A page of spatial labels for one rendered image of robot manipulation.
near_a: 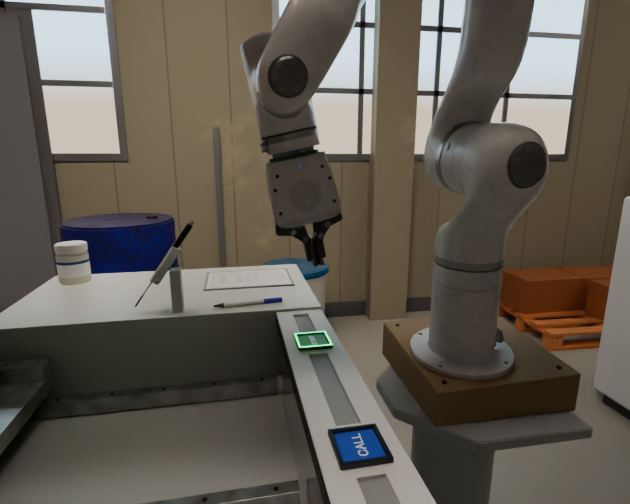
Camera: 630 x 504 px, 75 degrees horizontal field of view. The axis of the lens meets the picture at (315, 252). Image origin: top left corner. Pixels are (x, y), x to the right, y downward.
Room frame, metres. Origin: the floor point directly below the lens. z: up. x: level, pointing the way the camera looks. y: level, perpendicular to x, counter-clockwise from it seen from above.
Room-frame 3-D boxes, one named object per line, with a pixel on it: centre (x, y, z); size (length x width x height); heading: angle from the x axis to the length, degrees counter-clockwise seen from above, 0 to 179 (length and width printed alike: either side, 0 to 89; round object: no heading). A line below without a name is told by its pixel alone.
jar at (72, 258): (0.97, 0.59, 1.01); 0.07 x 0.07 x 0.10
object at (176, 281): (0.77, 0.29, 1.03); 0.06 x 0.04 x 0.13; 101
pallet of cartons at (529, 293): (2.92, -2.03, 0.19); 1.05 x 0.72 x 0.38; 100
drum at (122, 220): (2.35, 1.13, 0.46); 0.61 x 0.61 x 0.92
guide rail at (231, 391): (0.66, 0.32, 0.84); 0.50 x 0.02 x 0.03; 101
